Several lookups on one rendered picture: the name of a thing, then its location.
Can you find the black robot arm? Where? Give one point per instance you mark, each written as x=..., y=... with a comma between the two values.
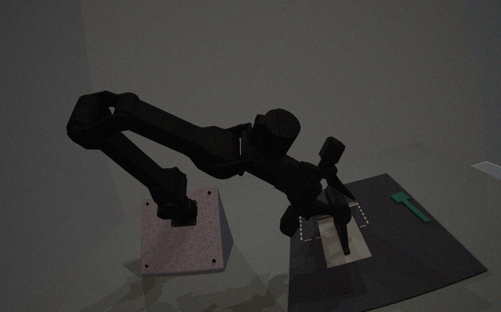
x=214, y=150

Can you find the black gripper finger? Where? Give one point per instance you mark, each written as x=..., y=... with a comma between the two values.
x=320, y=208
x=336, y=183

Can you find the green flat paddle-shaped tool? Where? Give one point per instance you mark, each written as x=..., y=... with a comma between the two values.
x=403, y=198

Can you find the beige tile with black rectangle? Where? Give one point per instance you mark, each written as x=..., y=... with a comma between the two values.
x=321, y=217

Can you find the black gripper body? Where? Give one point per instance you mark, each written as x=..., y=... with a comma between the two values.
x=330, y=154

